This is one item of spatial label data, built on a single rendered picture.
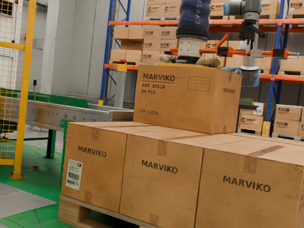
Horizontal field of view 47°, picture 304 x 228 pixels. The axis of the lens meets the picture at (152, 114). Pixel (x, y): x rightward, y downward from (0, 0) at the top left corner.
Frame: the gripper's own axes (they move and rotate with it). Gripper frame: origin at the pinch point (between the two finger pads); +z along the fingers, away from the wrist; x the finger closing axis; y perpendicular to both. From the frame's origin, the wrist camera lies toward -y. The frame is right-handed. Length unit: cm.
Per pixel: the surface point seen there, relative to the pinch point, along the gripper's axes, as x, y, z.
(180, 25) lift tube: 10, 47, -16
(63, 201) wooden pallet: 84, 65, 96
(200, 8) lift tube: 8.5, 34.0, -26.9
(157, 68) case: 21, 54, 15
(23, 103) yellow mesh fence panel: 50, 151, 50
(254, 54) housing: 3.5, -3.8, 0.9
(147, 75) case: 21, 62, 20
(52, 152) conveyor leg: -24, 196, 101
